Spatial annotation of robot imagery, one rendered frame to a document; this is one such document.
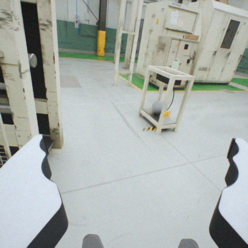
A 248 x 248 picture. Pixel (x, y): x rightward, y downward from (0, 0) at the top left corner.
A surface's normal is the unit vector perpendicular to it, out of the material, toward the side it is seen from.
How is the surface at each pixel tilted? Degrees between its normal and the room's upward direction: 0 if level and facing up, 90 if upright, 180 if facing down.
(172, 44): 90
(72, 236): 0
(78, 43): 90
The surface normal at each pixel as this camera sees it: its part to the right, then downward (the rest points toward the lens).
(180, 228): 0.13, -0.87
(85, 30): 0.39, 0.48
